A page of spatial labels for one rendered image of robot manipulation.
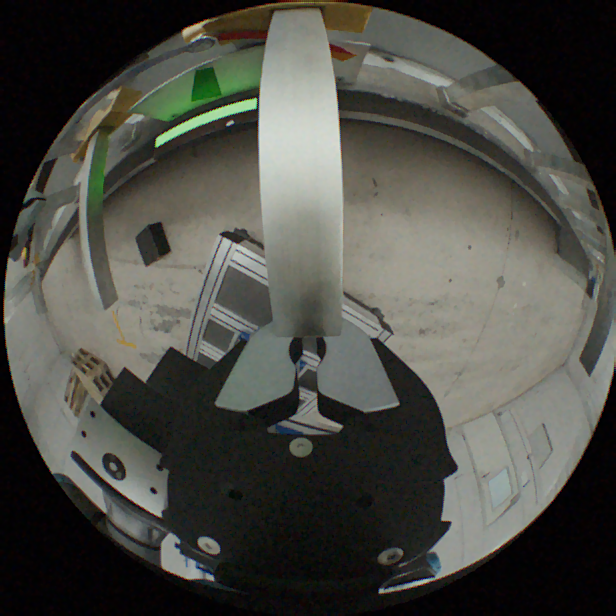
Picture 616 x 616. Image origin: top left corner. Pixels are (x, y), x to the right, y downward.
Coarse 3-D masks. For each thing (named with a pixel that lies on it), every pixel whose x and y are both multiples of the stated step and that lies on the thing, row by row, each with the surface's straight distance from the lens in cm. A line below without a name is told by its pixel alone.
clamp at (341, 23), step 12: (240, 12) 20; (252, 12) 20; (264, 12) 20; (324, 12) 20; (336, 12) 20; (348, 12) 20; (360, 12) 20; (204, 24) 21; (216, 24) 21; (228, 24) 21; (240, 24) 21; (252, 24) 21; (264, 24) 21; (324, 24) 21; (336, 24) 21; (348, 24) 21; (360, 24) 21; (192, 36) 22
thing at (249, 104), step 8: (232, 104) 30; (240, 104) 29; (248, 104) 29; (216, 112) 30; (224, 112) 30; (232, 112) 29; (192, 120) 32; (200, 120) 31; (208, 120) 30; (176, 128) 34; (184, 128) 32; (160, 136) 36; (168, 136) 34; (160, 144) 35
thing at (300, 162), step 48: (288, 48) 12; (288, 96) 9; (336, 96) 9; (288, 144) 8; (336, 144) 8; (288, 192) 8; (336, 192) 8; (288, 240) 8; (336, 240) 8; (288, 288) 8; (336, 288) 8; (288, 336) 9
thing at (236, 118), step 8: (240, 112) 29; (248, 112) 28; (216, 120) 30; (224, 120) 29; (232, 120) 28; (240, 120) 28; (248, 120) 27; (200, 128) 30; (208, 128) 30; (216, 128) 29; (184, 136) 32; (192, 136) 31; (168, 144) 33; (176, 144) 32; (160, 152) 34
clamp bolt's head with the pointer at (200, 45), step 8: (208, 32) 21; (216, 32) 21; (248, 32) 21; (256, 32) 21; (264, 32) 21; (200, 40) 20; (208, 40) 20; (192, 48) 20; (200, 48) 20; (336, 48) 23
